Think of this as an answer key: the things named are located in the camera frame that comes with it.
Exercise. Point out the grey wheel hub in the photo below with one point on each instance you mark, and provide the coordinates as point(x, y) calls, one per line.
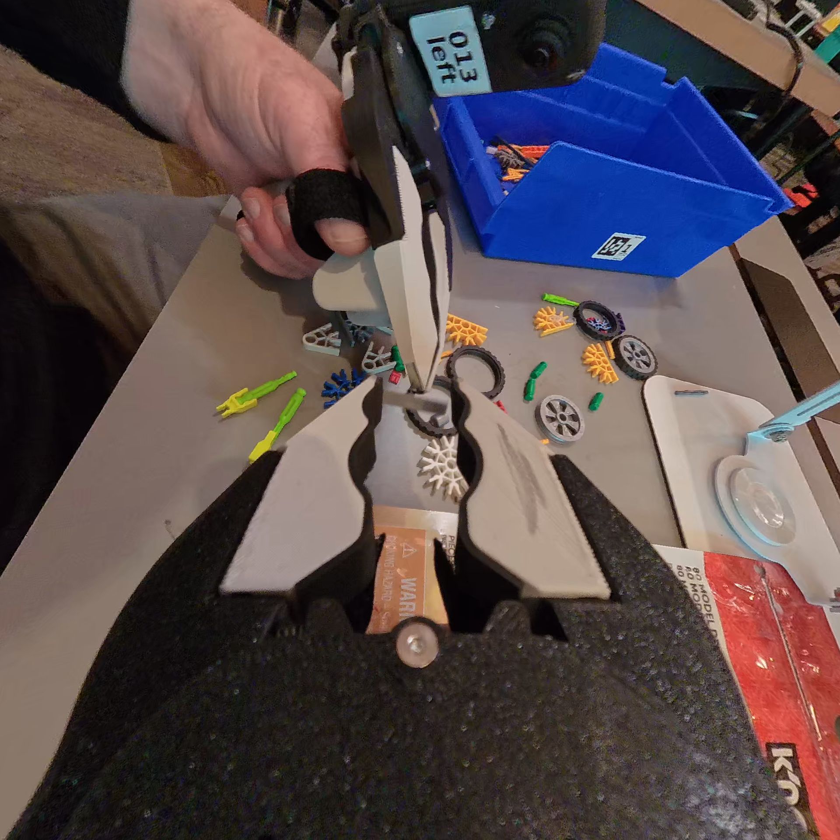
point(560, 420)

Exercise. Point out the stand base disc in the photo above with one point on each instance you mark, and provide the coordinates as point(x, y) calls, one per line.
point(754, 499)

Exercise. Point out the black rubber tyre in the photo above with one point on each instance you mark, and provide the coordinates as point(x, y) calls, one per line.
point(495, 374)
point(420, 430)
point(579, 315)

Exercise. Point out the blue bin with square label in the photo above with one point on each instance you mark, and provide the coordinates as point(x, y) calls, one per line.
point(623, 197)

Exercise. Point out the person's grey trouser leg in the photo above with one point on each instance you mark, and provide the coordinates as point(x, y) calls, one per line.
point(79, 229)

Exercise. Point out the small blue connector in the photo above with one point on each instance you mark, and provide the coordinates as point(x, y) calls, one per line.
point(597, 323)

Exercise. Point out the pile of toy parts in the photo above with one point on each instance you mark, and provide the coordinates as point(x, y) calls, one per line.
point(515, 164)

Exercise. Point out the grey side table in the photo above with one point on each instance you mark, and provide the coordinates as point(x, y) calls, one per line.
point(787, 295)

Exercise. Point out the blue snowflake connector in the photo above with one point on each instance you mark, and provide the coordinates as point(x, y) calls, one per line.
point(341, 387)

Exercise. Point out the yellow fan connector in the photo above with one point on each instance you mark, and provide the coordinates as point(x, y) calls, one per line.
point(466, 328)
point(598, 362)
point(552, 320)

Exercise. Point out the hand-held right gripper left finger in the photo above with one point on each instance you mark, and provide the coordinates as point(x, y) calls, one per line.
point(295, 518)

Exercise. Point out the white base board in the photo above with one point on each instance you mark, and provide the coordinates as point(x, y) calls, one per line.
point(689, 459)

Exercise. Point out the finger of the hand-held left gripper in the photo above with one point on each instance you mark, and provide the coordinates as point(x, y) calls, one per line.
point(445, 275)
point(410, 275)

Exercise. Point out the person's left forearm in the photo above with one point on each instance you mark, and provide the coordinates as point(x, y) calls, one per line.
point(65, 39)

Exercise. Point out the lime green rod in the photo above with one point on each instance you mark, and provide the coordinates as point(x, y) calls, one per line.
point(559, 300)

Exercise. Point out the person's left hand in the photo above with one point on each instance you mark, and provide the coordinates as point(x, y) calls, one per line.
point(229, 98)

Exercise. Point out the grey wheel with black tyre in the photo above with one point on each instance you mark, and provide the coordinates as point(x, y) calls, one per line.
point(635, 358)

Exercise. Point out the white snowflake connector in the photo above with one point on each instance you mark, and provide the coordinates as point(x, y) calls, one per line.
point(446, 469)

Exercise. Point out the grey connector piece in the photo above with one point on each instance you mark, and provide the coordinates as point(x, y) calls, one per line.
point(423, 398)

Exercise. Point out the printed construction toy bag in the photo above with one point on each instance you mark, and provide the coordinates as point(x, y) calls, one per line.
point(754, 623)

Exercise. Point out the background wooden table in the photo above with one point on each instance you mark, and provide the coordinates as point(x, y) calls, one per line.
point(722, 39)

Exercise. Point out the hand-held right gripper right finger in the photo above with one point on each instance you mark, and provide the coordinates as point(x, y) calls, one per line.
point(531, 518)

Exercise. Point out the dark grey connector with strip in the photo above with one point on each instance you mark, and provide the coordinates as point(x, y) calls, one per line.
point(354, 328)

